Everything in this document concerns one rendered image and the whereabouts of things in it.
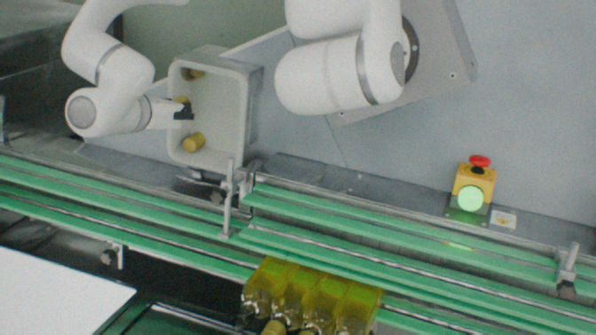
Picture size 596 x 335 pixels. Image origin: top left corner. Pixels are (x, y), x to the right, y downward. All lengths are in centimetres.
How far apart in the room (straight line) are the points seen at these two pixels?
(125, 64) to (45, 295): 60
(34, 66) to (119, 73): 107
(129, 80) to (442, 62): 51
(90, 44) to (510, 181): 80
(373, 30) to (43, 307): 87
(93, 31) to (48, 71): 106
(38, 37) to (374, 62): 136
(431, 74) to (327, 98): 32
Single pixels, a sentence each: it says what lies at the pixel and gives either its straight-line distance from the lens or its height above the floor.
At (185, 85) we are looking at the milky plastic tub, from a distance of 136.
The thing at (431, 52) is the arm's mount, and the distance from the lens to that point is 110.
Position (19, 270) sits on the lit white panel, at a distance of 148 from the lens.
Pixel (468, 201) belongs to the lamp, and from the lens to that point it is 119.
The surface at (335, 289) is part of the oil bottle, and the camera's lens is 116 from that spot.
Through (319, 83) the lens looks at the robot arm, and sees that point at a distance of 82.
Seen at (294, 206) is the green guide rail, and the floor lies 94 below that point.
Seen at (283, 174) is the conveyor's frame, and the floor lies 86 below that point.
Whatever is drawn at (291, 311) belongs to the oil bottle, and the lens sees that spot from 111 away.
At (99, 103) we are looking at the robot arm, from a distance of 98.
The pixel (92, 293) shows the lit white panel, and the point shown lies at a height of 104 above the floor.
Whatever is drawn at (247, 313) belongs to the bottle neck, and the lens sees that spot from 110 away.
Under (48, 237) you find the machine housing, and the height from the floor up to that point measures 87.
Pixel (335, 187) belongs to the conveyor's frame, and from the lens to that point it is 123.
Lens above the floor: 194
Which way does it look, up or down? 60 degrees down
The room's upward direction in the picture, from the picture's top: 136 degrees counter-clockwise
